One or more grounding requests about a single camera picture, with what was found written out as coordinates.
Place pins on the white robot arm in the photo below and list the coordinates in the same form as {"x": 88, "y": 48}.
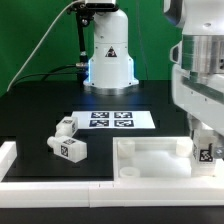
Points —
{"x": 198, "y": 63}

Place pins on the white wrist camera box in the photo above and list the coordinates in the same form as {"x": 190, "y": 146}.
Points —
{"x": 176, "y": 53}

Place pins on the white square tabletop part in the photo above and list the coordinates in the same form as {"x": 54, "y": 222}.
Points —
{"x": 160, "y": 157}

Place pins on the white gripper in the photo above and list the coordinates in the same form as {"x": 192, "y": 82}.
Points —
{"x": 204, "y": 103}

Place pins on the white U-shaped fence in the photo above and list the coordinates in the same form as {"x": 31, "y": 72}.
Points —
{"x": 121, "y": 192}

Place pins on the white tag sheet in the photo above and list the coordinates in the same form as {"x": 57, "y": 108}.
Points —
{"x": 114, "y": 119}

